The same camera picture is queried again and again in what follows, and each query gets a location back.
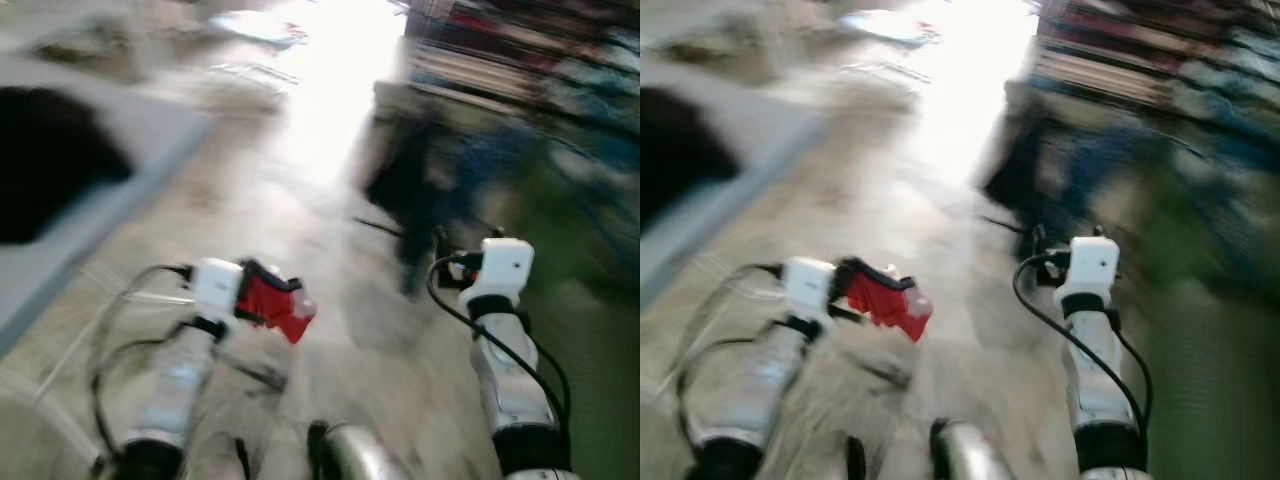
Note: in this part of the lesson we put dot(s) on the silver robot left leg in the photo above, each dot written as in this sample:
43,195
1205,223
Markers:
852,462
240,462

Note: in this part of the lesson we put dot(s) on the red garment with dark trim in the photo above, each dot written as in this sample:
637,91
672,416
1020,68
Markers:
890,300
275,305

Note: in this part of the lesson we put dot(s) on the dark navy hanging garment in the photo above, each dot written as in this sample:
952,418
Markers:
405,180
1030,180

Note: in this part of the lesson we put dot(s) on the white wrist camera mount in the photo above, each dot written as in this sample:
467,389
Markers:
808,290
217,290
1092,268
505,268

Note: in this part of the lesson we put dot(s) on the silver robot leg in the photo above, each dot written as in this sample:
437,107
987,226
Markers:
240,462
360,460
852,462
975,460

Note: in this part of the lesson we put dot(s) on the grey folding table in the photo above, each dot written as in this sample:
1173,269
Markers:
150,140
770,140

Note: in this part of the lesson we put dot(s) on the blue plaid shirt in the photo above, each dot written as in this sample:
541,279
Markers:
490,160
1110,160

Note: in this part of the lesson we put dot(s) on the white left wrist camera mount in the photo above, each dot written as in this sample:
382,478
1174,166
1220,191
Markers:
217,290
808,290

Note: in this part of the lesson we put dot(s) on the black metal clothes rack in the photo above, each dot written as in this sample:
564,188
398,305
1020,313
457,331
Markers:
1100,60
470,60

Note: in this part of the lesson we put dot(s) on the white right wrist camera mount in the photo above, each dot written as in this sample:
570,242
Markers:
1092,268
505,268

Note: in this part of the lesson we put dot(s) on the green leather sofa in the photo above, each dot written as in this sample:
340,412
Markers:
600,380
1220,380

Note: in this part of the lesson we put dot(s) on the large black garment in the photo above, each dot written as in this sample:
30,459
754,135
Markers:
50,160
680,150

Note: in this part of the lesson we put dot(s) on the silver robot right leg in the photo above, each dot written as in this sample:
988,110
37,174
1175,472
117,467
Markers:
360,460
975,460

